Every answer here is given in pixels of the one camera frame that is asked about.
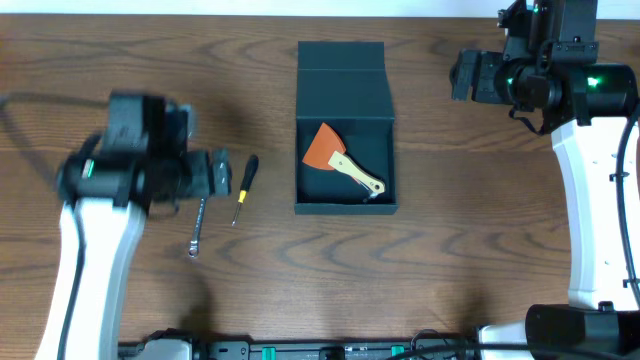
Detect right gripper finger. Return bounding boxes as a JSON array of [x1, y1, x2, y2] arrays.
[[450, 74, 473, 101], [449, 49, 478, 75]]

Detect orange scraper wooden handle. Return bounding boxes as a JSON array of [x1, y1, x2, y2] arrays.
[[302, 123, 378, 182]]

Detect small claw hammer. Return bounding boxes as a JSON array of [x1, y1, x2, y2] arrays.
[[357, 179, 386, 203]]

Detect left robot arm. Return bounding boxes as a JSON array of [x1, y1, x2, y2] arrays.
[[34, 149, 231, 359]]

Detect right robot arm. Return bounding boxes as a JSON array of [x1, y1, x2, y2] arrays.
[[450, 0, 639, 359]]

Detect black yellow screwdriver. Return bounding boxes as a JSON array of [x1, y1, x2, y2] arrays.
[[232, 154, 259, 226]]

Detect dark green open box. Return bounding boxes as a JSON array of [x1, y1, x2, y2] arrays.
[[294, 41, 398, 215]]

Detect silver ring wrench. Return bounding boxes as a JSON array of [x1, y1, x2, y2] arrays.
[[188, 198, 207, 258]]

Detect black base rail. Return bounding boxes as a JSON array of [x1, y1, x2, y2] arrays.
[[117, 328, 469, 360]]

